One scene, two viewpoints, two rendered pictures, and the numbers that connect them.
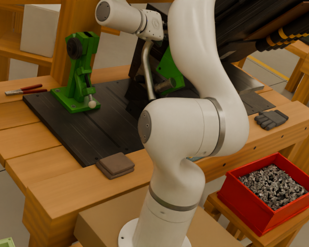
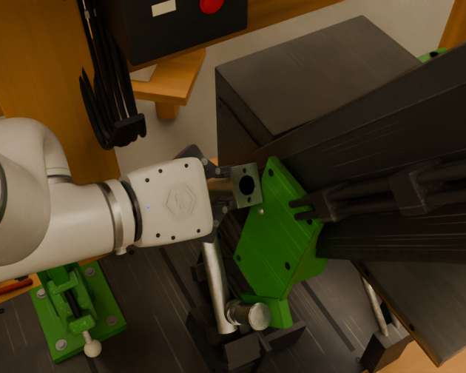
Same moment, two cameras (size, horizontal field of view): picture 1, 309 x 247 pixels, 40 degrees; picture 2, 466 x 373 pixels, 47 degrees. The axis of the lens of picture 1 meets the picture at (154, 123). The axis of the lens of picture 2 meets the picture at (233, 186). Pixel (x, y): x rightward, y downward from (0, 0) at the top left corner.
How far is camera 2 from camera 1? 1.05 m
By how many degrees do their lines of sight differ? 25
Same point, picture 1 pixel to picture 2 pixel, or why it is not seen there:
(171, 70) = (259, 277)
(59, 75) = not seen: hidden behind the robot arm
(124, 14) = (42, 247)
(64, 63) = not seen: hidden behind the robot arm
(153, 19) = (173, 192)
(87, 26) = (72, 156)
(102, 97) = (141, 289)
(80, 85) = (61, 311)
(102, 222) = not seen: outside the picture
